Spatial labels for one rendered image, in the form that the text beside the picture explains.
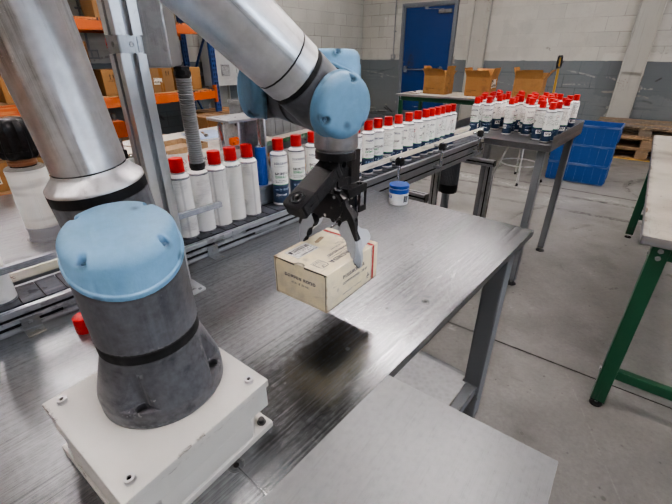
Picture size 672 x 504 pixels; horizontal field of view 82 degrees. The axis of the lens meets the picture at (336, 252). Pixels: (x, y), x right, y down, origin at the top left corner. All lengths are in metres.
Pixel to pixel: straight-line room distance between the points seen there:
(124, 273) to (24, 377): 0.45
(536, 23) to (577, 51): 0.81
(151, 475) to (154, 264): 0.22
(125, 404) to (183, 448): 0.08
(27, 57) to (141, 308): 0.27
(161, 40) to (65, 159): 0.34
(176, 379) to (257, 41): 0.38
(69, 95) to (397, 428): 0.58
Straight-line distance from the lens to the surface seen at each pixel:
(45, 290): 0.98
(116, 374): 0.52
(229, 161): 1.10
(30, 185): 1.19
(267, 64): 0.44
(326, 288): 0.65
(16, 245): 1.26
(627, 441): 1.97
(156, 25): 0.82
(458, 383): 1.58
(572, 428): 1.91
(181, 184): 1.02
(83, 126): 0.54
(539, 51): 8.04
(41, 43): 0.53
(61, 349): 0.88
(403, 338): 0.76
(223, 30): 0.43
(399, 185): 1.38
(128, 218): 0.48
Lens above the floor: 1.31
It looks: 27 degrees down
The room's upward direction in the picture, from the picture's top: straight up
